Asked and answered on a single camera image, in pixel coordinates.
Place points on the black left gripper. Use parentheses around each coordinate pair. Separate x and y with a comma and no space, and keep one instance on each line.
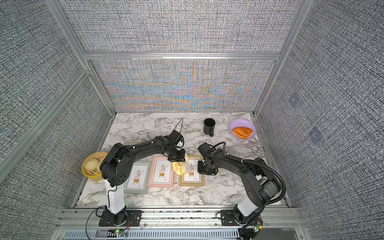
(181,158)

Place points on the pink picture frame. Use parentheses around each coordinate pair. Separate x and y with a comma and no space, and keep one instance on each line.
(162,174)

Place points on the black mug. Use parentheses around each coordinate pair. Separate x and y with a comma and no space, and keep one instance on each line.
(209,126)

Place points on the yellow cleaning cloth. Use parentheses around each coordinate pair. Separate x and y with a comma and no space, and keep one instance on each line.
(181,168)

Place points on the yellow bamboo steamer basket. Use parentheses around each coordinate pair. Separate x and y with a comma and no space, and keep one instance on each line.
(98,155)

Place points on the grey-green picture frame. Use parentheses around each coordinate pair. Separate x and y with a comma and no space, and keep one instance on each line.
(137,182)

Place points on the purple bowl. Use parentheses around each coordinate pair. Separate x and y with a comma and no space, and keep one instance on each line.
(242,123)

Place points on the orange pastry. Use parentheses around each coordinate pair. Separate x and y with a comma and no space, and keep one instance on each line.
(242,132)

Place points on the tan wooden picture frame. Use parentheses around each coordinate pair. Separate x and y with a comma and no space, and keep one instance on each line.
(192,178)

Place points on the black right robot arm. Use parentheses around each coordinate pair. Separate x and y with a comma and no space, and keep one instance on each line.
(263,185)

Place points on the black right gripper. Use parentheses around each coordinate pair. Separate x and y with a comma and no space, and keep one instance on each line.
(199,164)

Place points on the left steamed bun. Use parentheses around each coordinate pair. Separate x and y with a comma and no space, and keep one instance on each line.
(92,167)

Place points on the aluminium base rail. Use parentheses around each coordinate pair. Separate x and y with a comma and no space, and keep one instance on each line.
(181,223)

